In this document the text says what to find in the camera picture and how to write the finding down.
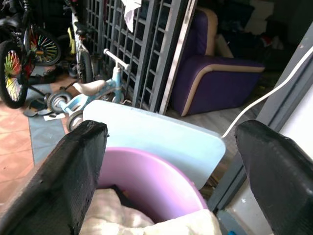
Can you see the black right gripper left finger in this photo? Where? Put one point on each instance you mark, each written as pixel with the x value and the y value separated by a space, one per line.
pixel 56 176

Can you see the cream cloth garment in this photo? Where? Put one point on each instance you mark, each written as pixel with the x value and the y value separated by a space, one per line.
pixel 122 215

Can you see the blue grey floor mat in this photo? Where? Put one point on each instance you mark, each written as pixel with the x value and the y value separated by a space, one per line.
pixel 46 129

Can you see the purple armchair with beige trim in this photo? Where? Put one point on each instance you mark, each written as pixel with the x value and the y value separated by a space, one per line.
pixel 215 73

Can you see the grey door frame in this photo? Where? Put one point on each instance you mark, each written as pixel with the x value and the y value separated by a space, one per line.
pixel 269 117

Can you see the white bicycle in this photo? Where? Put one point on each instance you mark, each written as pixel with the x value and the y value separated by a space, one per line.
pixel 79 44

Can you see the light blue kids tricycle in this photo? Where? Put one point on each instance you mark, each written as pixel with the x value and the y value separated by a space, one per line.
pixel 93 95

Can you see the pink plastic laundry basket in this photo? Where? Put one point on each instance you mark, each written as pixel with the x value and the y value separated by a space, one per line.
pixel 156 181

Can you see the black bicycle with colourful spokes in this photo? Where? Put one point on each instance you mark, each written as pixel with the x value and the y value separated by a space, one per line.
pixel 19 56

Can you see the white hanging cloth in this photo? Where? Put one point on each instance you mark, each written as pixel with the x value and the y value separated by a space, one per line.
pixel 130 13

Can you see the dark metal grille gate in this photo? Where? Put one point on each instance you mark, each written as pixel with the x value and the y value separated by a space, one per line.
pixel 137 49

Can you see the grey wooden board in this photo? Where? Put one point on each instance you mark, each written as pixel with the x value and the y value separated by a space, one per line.
pixel 179 56

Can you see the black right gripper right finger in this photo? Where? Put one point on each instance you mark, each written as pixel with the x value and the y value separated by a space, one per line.
pixel 278 176

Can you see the light blue plastic table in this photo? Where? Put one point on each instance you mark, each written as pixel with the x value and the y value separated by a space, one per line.
pixel 156 132

